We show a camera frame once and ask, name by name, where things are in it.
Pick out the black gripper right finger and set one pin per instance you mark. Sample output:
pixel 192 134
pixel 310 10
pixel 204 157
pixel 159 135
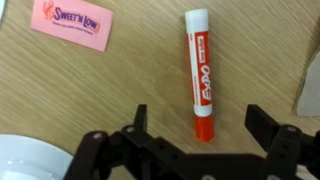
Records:
pixel 261 125

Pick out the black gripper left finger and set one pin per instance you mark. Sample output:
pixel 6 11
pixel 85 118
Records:
pixel 141 118

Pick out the red Expo marker pen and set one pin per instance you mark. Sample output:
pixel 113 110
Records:
pixel 200 73

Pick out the grey sponge pad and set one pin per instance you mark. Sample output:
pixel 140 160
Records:
pixel 311 90

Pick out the pink sweetener packet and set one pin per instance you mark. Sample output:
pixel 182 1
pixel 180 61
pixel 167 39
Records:
pixel 71 25

